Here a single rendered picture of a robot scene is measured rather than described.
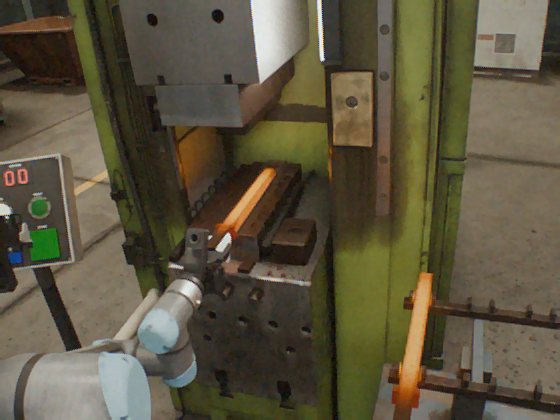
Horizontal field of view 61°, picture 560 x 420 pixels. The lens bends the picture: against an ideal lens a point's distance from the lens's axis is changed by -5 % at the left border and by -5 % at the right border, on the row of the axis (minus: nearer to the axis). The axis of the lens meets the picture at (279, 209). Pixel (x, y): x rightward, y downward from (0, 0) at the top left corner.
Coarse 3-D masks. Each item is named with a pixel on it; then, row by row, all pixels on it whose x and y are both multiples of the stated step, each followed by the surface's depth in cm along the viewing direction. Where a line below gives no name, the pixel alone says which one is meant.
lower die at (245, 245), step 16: (272, 160) 157; (240, 176) 154; (256, 176) 150; (272, 176) 147; (288, 176) 148; (224, 192) 145; (240, 192) 142; (272, 192) 140; (208, 208) 138; (224, 208) 135; (256, 208) 133; (272, 208) 132; (192, 224) 131; (208, 224) 128; (240, 224) 125; (256, 224) 126; (240, 240) 123; (256, 240) 122; (240, 256) 126; (256, 256) 124
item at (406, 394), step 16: (416, 304) 101; (416, 320) 97; (416, 336) 93; (416, 352) 89; (416, 368) 86; (400, 384) 83; (416, 384) 85; (400, 400) 79; (416, 400) 81; (400, 416) 76
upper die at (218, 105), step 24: (288, 72) 136; (168, 96) 109; (192, 96) 107; (216, 96) 105; (240, 96) 105; (264, 96) 119; (168, 120) 112; (192, 120) 110; (216, 120) 108; (240, 120) 107
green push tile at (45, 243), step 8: (32, 232) 122; (40, 232) 122; (48, 232) 122; (56, 232) 122; (32, 240) 122; (40, 240) 122; (48, 240) 122; (56, 240) 122; (32, 248) 122; (40, 248) 122; (48, 248) 122; (56, 248) 122; (32, 256) 122; (40, 256) 122; (48, 256) 122; (56, 256) 122
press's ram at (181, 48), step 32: (128, 0) 100; (160, 0) 98; (192, 0) 96; (224, 0) 95; (256, 0) 95; (288, 0) 114; (128, 32) 104; (160, 32) 102; (192, 32) 100; (224, 32) 98; (256, 32) 97; (288, 32) 116; (160, 64) 105; (192, 64) 103; (224, 64) 101; (256, 64) 99
